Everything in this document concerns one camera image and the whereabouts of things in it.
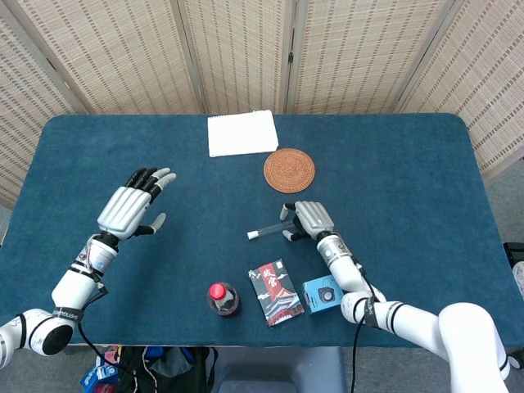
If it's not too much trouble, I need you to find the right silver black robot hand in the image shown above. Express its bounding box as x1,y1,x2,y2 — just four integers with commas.
279,200,336,242

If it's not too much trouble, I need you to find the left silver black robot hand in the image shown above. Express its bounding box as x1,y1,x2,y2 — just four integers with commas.
97,166,178,242

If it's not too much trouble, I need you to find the clear glass test tube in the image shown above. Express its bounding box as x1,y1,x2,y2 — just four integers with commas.
246,220,296,241

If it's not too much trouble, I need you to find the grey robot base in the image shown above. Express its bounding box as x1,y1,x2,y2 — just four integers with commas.
212,346,347,393

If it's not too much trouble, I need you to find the round woven brown coaster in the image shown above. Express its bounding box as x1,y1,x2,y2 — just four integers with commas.
263,147,317,194

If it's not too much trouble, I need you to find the light blue speaker box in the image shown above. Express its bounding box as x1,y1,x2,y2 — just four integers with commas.
301,273,347,315

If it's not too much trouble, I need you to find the dark blue table cloth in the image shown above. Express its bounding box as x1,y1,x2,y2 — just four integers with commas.
0,113,513,349

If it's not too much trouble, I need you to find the black red card box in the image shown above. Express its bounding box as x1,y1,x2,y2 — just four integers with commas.
247,258,305,328

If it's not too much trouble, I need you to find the white folded cloth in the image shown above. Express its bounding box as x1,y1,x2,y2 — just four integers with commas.
206,110,280,158

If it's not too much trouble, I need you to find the cola bottle with red cap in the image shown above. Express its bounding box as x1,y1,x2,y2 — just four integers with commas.
206,281,242,318

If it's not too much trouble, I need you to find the bamboo folding screen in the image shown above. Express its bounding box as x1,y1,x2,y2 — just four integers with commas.
0,0,524,206

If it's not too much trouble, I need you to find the blue white packages pile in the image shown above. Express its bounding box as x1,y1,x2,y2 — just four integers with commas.
79,346,122,393

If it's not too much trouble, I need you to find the black backpack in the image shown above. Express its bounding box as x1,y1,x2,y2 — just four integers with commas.
116,346,218,393

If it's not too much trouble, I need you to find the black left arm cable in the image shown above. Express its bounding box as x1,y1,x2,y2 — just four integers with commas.
75,282,138,382

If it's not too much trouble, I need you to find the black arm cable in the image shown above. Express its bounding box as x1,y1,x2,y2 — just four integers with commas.
347,257,378,393
75,282,138,382

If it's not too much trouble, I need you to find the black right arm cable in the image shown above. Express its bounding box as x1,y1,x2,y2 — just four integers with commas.
347,257,378,393

